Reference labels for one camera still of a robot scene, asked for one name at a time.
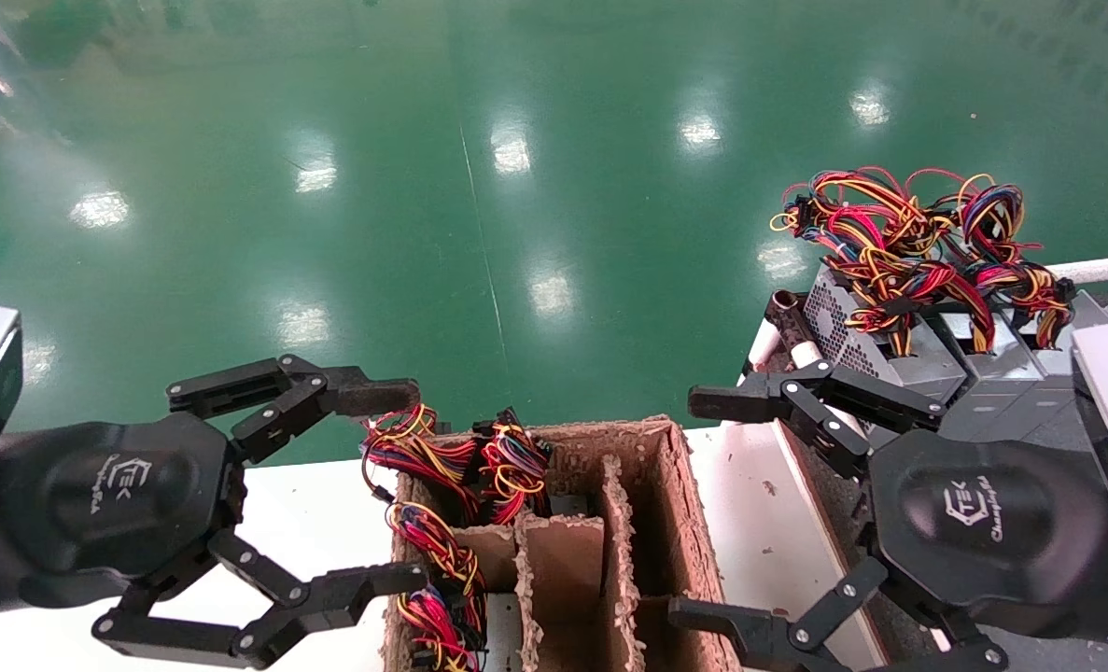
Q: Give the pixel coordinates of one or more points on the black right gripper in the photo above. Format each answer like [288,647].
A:
[992,532]

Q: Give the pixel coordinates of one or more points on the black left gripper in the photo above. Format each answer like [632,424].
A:
[115,504]

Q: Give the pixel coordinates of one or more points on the brown cardboard divider box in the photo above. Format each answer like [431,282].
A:
[638,523]

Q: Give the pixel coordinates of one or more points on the grey metal power supply case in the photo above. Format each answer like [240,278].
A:
[1011,411]
[1016,359]

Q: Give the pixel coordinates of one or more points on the white horizontal rail pipe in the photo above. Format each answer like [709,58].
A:
[1104,269]

